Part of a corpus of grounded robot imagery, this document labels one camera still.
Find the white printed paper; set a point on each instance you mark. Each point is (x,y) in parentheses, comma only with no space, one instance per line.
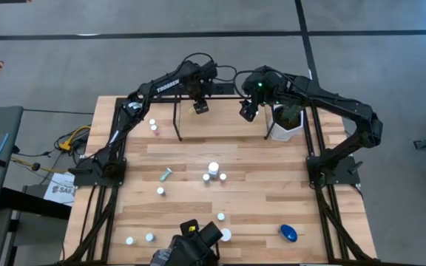
(59,188)

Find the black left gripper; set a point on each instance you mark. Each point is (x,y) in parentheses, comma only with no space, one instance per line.
(202,90)

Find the black board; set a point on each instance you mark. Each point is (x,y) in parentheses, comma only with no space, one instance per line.
(32,203)

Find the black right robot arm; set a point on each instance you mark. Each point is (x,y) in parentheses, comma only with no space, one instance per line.
(338,105)

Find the black floor vent grate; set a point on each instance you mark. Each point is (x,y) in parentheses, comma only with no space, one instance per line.
(226,88)

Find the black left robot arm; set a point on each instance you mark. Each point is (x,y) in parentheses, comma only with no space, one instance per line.
(166,85)

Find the black table frame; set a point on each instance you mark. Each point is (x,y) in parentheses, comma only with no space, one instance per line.
(87,180)

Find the white plant pot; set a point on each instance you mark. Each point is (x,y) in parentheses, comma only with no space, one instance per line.
(281,134)

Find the green cactus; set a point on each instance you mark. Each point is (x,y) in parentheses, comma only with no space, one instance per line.
(290,114)

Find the teal vial white pills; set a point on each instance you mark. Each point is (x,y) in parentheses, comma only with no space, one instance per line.
(206,178)
(166,174)

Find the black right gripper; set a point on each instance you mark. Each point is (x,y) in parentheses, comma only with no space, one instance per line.
(251,92)

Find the blue oval object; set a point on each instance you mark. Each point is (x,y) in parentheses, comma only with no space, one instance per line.
(288,233)

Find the white round cap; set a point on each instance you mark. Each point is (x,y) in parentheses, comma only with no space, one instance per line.
(227,235)

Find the black handheld device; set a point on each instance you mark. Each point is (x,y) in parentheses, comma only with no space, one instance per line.
(191,247)

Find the white melatonin bottle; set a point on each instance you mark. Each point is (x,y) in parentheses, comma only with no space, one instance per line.
(213,169)

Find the yellow pill vial white cap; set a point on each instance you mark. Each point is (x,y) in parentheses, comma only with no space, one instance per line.
(152,121)
(129,241)

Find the small pill vial white cap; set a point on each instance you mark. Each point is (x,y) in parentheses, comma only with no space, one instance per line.
(160,191)
(150,237)

